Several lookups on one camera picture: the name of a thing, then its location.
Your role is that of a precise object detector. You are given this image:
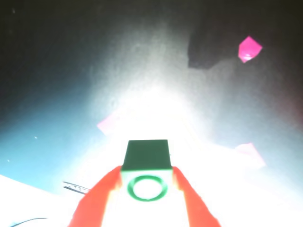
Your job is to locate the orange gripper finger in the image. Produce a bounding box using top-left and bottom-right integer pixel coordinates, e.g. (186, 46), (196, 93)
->
(172, 166), (222, 227)
(67, 165), (124, 227)

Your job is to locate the green cube with ring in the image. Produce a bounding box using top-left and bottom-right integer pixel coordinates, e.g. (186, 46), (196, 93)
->
(120, 139), (173, 203)

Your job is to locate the crumpled pink tape scrap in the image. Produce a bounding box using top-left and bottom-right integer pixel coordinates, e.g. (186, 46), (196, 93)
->
(237, 35), (263, 64)

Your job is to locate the black power cable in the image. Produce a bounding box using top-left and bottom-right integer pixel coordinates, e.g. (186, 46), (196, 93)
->
(9, 217), (48, 227)

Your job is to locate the pink tape piece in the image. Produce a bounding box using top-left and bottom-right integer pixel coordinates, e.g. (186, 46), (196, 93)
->
(96, 113), (120, 136)
(235, 142), (267, 169)

